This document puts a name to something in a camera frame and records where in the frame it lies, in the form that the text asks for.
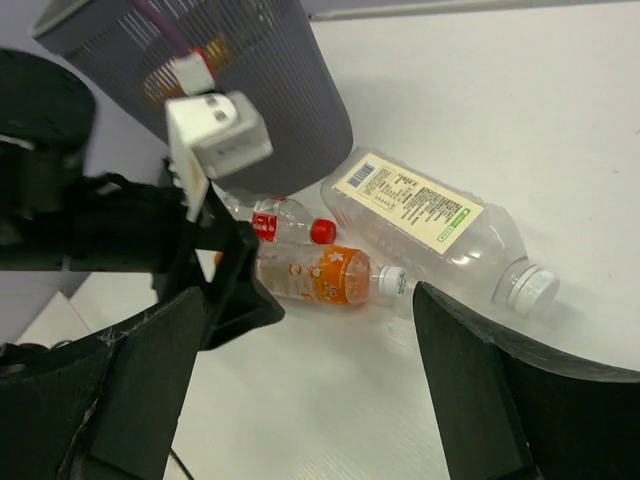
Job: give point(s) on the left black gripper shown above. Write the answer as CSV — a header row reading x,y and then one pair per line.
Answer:
x,y
121,226

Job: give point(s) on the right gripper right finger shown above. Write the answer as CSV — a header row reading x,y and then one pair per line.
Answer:
x,y
510,407

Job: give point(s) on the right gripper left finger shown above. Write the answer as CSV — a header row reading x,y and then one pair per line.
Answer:
x,y
105,406

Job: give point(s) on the small red-label cola bottle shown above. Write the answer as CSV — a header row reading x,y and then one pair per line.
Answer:
x,y
280,219

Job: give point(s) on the orange juice bottle white cap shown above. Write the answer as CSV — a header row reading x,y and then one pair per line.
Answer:
x,y
328,274

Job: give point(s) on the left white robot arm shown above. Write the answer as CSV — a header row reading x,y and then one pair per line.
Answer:
x,y
54,217

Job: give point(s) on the grey mesh waste bin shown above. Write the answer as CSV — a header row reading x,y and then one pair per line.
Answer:
x,y
277,64

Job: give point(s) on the large clear beige-label bottle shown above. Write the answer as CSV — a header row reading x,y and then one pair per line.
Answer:
x,y
470,249

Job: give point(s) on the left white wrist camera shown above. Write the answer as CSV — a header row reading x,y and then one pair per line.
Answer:
x,y
211,136

